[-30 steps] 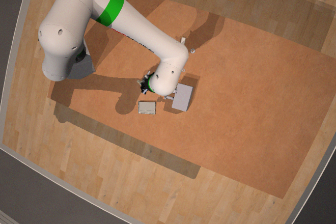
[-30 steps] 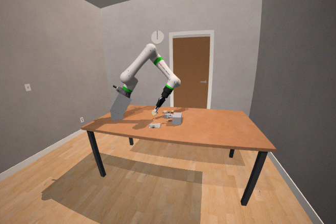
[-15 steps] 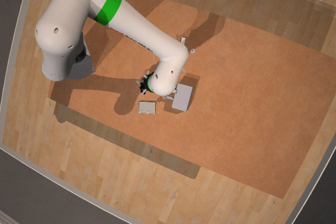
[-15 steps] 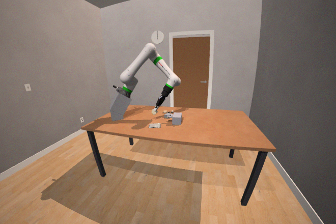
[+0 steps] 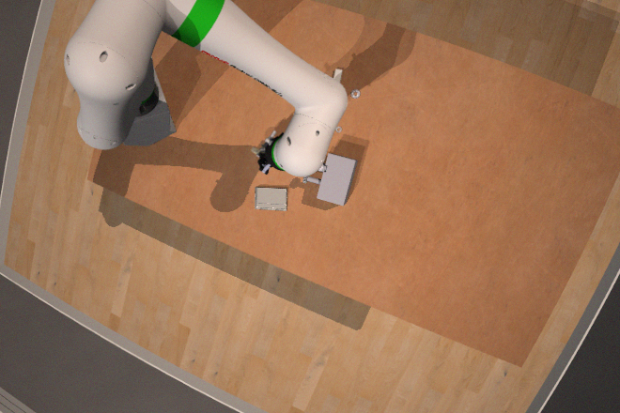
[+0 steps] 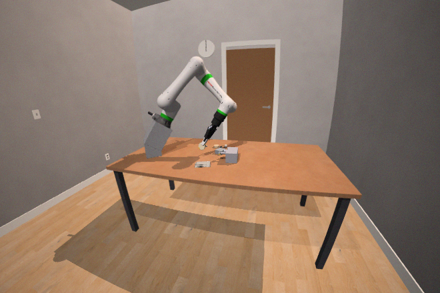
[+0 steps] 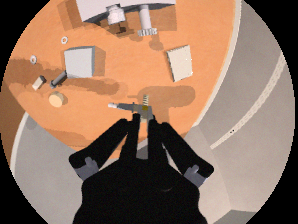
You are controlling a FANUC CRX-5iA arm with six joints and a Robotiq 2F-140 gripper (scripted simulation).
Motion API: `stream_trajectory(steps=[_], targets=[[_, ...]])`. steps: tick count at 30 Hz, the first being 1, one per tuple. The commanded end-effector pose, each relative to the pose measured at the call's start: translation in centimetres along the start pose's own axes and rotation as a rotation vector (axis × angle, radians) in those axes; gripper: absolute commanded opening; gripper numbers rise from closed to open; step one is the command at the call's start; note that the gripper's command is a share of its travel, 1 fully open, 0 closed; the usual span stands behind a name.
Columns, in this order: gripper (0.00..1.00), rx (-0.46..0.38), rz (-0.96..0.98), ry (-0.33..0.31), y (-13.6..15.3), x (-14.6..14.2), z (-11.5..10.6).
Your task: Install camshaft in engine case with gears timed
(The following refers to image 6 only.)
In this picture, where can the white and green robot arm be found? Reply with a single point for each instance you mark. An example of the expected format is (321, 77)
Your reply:
(167, 100)

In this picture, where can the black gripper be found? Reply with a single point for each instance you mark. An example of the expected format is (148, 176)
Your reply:
(211, 130)

